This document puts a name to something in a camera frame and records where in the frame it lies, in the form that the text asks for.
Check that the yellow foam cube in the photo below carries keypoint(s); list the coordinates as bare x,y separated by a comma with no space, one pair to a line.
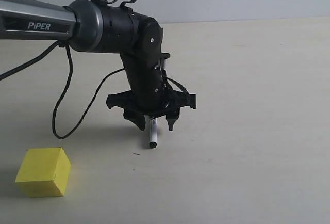
44,172

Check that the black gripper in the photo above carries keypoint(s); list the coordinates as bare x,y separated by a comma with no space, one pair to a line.
168,107

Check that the black and white marker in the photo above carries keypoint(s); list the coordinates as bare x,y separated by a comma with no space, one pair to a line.
153,133

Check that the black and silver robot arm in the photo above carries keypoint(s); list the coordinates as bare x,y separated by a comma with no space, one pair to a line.
93,26

